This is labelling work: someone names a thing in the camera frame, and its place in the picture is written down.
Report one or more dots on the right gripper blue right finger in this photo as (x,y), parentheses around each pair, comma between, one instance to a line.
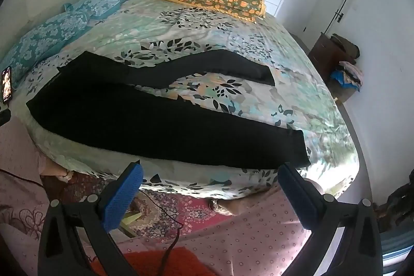
(359,251)

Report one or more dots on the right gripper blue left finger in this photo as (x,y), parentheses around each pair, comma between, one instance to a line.
(61,251)

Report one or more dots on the black pants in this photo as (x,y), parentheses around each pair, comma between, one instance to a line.
(98,102)

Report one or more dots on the pink dotted pajama legs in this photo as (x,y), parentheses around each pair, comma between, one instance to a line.
(262,240)

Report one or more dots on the orange fuzzy sleeve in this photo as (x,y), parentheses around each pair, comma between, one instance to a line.
(180,262)

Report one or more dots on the red patterned rug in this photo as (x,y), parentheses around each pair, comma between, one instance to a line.
(151,214)

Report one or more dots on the floral green bed quilt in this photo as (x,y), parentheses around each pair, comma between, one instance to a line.
(148,32)

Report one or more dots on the pile of clothes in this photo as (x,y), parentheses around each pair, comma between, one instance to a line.
(347,78)

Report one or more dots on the dark wooden cabinet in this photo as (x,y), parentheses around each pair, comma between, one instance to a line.
(326,55)

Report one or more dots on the smartphone with lit screen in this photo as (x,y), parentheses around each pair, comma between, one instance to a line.
(6,85)

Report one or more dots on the teal floral pillow near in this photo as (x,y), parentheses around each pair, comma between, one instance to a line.
(43,41)

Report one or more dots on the white door with handle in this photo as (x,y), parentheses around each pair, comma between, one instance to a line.
(320,20)

